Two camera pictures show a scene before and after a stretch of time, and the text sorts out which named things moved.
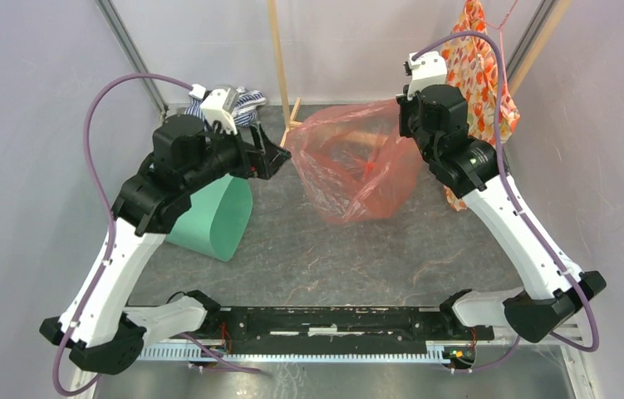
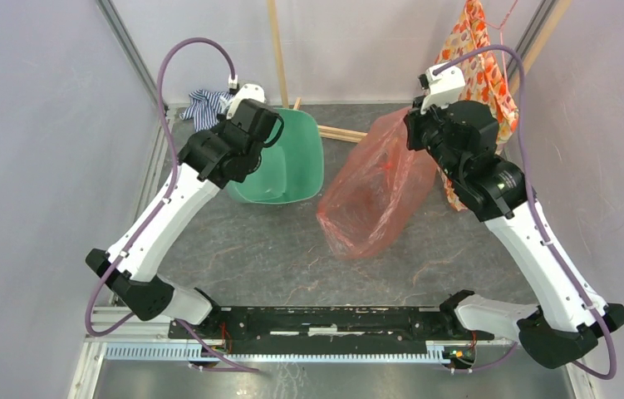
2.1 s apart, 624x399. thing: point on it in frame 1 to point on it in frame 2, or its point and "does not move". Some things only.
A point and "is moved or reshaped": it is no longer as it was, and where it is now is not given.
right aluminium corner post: x=541 y=17 does not move
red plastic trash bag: x=354 y=164 is moved or reshaped
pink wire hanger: x=503 y=22 does not move
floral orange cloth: x=470 y=68 does not move
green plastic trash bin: x=218 y=219 to x=291 y=169
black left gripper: x=262 y=160 does not move
